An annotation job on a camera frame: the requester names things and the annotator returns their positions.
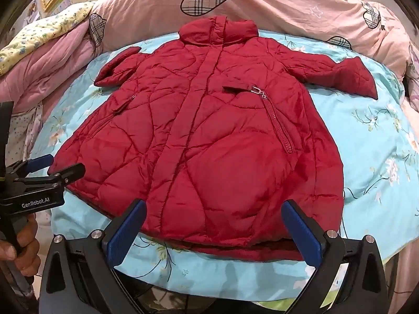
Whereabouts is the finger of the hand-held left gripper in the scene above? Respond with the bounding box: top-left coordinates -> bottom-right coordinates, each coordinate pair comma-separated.
13,162 -> 86,188
12,155 -> 54,176

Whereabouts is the red quilted jacket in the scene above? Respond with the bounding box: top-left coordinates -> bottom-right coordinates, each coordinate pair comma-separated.
47,16 -> 378,262

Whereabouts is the pink quilt with plaid hearts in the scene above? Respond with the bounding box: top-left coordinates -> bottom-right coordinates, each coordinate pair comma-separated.
87,0 -> 419,118

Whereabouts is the white dotted cloth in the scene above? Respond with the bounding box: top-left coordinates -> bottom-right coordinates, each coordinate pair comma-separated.
5,100 -> 45,171

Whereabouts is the blue floral bed sheet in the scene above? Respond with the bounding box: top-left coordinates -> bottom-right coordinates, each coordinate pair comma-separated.
28,29 -> 415,305

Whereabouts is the plain pink blanket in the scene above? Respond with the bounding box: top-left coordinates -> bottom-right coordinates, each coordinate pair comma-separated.
0,23 -> 110,113

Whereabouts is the person's left hand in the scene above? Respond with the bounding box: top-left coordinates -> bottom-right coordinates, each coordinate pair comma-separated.
0,214 -> 41,277

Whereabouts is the yellow floral blanket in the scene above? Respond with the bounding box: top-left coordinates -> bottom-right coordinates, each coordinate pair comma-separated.
0,1 -> 95,76

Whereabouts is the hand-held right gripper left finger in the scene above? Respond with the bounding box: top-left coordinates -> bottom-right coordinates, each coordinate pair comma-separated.
42,199 -> 148,314

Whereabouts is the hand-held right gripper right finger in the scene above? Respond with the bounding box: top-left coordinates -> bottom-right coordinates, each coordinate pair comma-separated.
282,199 -> 390,314

